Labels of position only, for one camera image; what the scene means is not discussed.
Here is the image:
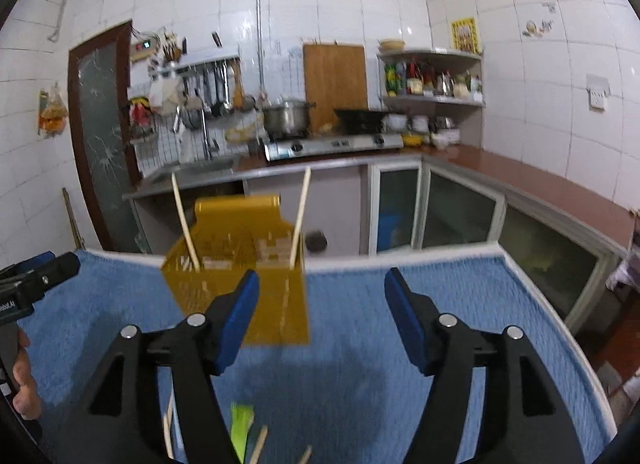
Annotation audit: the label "black wok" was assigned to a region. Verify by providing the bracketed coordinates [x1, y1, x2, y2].
[333, 108, 390, 133]

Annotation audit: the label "red rubber gloves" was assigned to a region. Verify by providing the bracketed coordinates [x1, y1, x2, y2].
[129, 97, 155, 128]

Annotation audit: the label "row of hanging ladles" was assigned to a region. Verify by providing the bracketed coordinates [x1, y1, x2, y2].
[172, 62, 251, 130]

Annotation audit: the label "green frog utensil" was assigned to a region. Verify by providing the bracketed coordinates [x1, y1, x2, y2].
[230, 404, 256, 463]

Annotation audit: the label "knife holder with knives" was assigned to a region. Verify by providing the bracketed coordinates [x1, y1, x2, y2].
[160, 32, 189, 61]

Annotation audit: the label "hanging plastic bag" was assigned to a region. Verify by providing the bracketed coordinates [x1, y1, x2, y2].
[39, 84, 69, 138]

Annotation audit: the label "white corner shelf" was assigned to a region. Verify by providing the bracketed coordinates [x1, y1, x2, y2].
[377, 48, 486, 150]

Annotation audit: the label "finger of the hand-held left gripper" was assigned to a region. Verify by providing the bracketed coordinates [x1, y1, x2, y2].
[20, 253, 81, 302]
[0, 251, 56, 286]

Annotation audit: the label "steel utensil rack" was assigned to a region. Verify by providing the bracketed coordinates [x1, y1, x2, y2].
[150, 52, 241, 81]

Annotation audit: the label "white wall outlet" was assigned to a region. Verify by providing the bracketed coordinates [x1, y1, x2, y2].
[586, 73, 612, 110]

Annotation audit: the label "white hanging cloth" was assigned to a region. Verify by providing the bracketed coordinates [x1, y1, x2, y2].
[149, 78, 179, 114]

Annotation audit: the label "wooden stick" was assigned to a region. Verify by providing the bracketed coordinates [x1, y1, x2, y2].
[62, 187, 84, 251]

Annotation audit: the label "yellow wall poster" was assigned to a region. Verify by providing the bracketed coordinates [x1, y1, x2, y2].
[451, 18, 481, 54]

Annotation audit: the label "wooden cutting board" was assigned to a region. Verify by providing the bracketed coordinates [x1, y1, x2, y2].
[303, 43, 370, 132]

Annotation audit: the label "pale wooden chopstick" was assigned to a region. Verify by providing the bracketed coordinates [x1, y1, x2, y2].
[288, 167, 312, 270]
[171, 174, 202, 273]
[163, 396, 175, 460]

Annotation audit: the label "person's left hand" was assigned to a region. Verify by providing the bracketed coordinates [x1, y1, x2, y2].
[12, 330, 43, 420]

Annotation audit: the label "steel gas stove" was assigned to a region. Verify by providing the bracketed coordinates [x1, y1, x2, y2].
[264, 133, 405, 162]

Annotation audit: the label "wall sticker decal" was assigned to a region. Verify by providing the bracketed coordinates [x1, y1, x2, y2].
[522, 19, 557, 38]

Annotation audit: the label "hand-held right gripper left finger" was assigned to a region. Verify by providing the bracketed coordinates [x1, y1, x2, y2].
[57, 269, 261, 464]

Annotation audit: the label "kitchen counter cabinet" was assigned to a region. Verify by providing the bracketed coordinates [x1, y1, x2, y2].
[122, 144, 638, 335]

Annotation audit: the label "row of condiment bottles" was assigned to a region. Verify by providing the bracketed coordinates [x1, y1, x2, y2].
[384, 59, 484, 98]

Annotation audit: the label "brown framed glass door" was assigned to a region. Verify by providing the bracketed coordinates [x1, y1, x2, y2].
[67, 20, 151, 255]

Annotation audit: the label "steel wall pipe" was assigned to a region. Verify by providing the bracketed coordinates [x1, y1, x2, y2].
[254, 0, 266, 95]

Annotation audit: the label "steel cooking pot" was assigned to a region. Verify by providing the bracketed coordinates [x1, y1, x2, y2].
[261, 99, 317, 138]

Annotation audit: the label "steel faucet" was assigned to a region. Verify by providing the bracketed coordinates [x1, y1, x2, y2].
[199, 104, 221, 160]

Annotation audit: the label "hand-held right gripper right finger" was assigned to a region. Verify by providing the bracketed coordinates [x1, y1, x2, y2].
[384, 267, 586, 464]

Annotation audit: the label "blue towel mat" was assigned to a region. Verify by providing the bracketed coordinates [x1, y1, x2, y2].
[17, 241, 618, 464]

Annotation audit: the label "yellow perforated utensil holder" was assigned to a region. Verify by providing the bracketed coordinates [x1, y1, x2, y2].
[161, 194, 312, 346]

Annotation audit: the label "steel sink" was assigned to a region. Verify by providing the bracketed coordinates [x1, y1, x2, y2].
[145, 157, 242, 186]

